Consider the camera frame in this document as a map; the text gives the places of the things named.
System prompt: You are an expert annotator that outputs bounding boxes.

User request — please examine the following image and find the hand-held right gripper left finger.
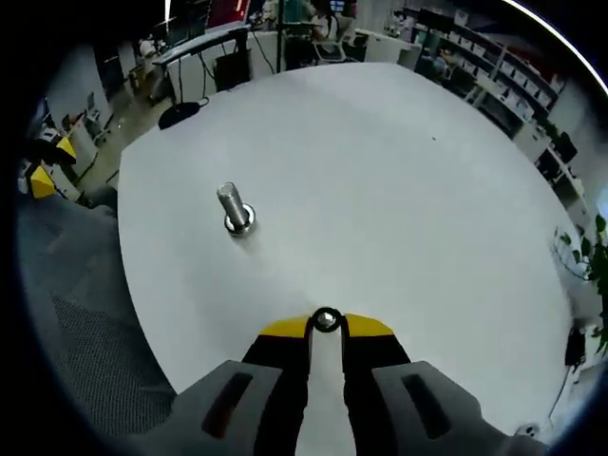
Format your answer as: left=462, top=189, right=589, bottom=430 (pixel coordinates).
left=161, top=313, right=316, bottom=456

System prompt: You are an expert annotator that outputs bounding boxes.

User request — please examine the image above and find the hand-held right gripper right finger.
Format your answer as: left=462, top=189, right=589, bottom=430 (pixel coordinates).
left=338, top=313, right=523, bottom=456

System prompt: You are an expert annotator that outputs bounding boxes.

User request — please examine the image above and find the large steel threaded stud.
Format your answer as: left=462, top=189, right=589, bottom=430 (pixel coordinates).
left=216, top=180, right=259, bottom=238

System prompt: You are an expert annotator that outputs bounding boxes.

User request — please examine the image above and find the black computer mouse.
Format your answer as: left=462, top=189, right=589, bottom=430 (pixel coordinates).
left=157, top=101, right=201, bottom=131

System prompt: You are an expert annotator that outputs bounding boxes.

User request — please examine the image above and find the grey mesh office chair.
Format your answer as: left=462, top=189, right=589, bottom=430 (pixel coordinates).
left=17, top=186, right=181, bottom=429

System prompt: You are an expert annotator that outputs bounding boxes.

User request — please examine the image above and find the dark-topped standing desk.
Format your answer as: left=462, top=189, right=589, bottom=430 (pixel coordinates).
left=151, top=25, right=252, bottom=104

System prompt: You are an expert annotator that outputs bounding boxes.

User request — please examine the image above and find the small black device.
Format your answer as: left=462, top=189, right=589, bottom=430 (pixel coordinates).
left=564, top=327, right=586, bottom=368

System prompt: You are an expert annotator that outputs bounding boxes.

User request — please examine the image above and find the green potted plant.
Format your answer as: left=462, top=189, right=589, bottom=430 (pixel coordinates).
left=552, top=213, right=608, bottom=358

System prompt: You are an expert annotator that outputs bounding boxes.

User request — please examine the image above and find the white office chair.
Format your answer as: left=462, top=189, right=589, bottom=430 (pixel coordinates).
left=313, top=41, right=347, bottom=64

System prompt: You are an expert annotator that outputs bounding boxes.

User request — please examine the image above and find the white storage shelving with bins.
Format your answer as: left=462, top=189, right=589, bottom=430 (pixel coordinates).
left=411, top=8, right=567, bottom=140

